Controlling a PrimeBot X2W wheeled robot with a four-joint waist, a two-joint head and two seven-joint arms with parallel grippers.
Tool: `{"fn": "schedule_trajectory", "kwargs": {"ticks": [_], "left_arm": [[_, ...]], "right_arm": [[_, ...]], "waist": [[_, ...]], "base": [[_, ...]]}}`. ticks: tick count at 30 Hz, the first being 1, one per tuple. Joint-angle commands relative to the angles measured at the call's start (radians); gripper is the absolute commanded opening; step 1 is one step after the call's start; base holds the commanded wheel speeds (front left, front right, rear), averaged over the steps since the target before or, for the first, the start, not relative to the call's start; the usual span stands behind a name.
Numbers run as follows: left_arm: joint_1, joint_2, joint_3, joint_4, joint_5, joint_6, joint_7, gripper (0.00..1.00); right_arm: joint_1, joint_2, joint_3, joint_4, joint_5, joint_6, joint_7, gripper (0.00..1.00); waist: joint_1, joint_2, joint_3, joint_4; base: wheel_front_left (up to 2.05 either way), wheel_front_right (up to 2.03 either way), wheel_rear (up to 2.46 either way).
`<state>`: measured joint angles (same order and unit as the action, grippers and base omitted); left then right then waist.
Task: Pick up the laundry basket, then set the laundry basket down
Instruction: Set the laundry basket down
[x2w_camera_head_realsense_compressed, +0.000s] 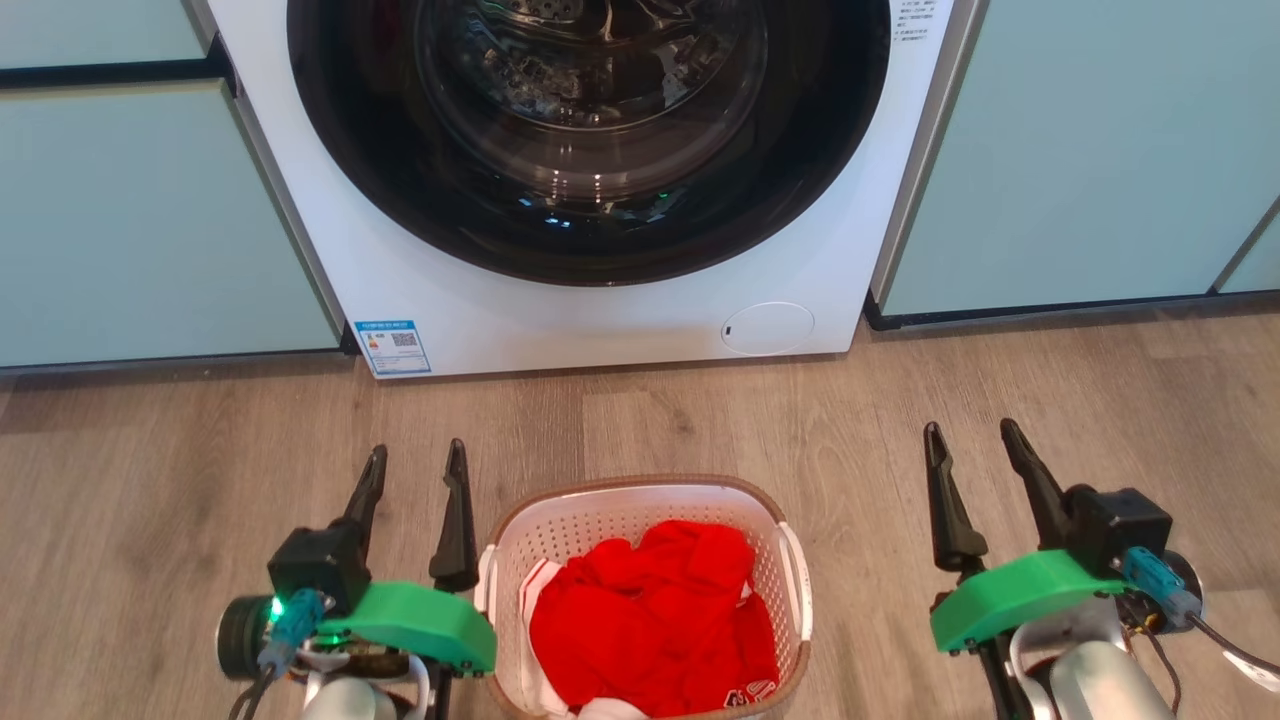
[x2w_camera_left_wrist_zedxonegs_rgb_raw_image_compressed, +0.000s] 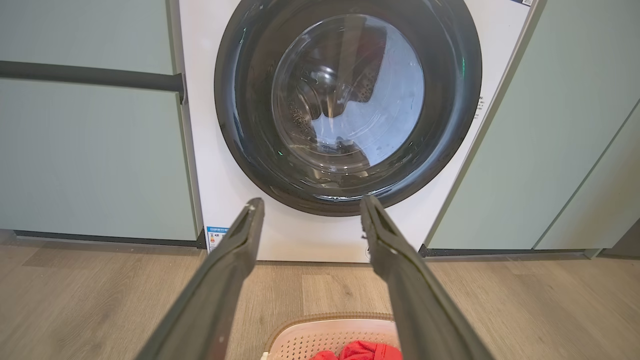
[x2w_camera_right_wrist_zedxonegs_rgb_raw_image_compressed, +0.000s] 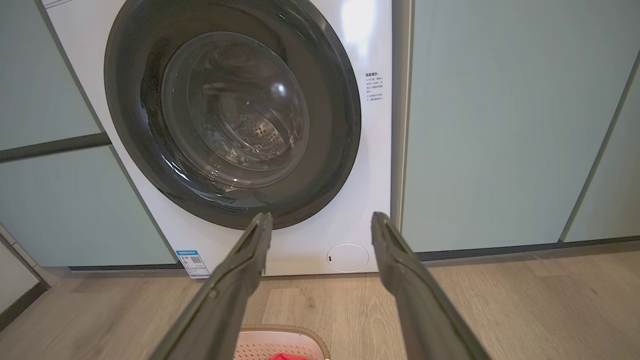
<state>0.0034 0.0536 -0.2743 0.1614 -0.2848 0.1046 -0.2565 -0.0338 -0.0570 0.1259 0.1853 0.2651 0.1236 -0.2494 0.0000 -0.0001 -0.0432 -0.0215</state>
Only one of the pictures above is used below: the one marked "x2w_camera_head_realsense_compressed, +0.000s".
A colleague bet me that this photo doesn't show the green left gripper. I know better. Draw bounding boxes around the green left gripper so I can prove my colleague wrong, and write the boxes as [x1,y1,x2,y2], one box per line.
[316,438,498,674]

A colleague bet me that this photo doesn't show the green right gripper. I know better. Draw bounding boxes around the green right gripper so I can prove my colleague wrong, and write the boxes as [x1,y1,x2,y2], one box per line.
[923,417,1127,654]

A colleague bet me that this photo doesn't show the white perforated laundry basket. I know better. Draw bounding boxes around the white perforated laundry basket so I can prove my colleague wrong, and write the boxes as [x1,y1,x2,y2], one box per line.
[477,474,814,720]

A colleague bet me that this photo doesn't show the blue energy label sticker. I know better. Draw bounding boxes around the blue energy label sticker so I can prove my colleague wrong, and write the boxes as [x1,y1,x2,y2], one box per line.
[354,319,433,378]

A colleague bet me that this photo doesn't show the white front-load washing machine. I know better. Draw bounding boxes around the white front-load washing machine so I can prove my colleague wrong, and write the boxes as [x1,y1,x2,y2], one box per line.
[205,0,986,380]

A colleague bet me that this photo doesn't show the round white filter cover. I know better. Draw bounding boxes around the round white filter cover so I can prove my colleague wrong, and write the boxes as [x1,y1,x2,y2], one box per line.
[721,302,816,357]

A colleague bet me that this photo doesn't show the pale green cabinet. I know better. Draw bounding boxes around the pale green cabinet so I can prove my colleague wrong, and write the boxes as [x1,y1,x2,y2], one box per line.
[0,0,346,373]
[865,0,1280,331]

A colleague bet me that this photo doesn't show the round dark glass washer door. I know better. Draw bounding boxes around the round dark glass washer door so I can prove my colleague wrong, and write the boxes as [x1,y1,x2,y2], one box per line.
[287,0,892,287]

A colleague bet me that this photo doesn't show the blue left camera cable plug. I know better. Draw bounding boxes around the blue left camera cable plug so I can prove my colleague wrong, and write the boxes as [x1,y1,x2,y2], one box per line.
[257,588,327,673]

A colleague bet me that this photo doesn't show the blue camera cable plug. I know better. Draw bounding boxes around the blue camera cable plug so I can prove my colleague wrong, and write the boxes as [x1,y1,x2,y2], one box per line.
[257,588,327,673]
[1120,546,1203,623]

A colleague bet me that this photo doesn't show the blue right camera cable plug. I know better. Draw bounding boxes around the blue right camera cable plug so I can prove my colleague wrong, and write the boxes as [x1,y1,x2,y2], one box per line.
[1120,546,1203,623]

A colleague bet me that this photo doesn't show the black right camera cable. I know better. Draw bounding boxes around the black right camera cable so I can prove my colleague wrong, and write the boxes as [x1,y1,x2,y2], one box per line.
[1188,612,1280,693]

